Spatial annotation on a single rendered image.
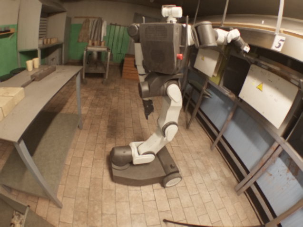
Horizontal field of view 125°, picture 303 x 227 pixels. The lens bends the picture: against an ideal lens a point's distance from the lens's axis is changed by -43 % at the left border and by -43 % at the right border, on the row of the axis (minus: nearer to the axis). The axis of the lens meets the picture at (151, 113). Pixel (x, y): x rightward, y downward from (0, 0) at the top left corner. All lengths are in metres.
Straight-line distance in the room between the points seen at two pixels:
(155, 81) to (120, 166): 0.81
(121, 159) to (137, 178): 0.23
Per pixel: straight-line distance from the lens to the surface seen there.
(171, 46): 0.71
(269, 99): 1.43
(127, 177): 1.26
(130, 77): 4.02
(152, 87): 0.87
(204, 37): 0.80
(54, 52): 5.13
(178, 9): 0.89
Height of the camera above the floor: 1.24
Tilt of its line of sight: 30 degrees down
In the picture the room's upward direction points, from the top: 14 degrees clockwise
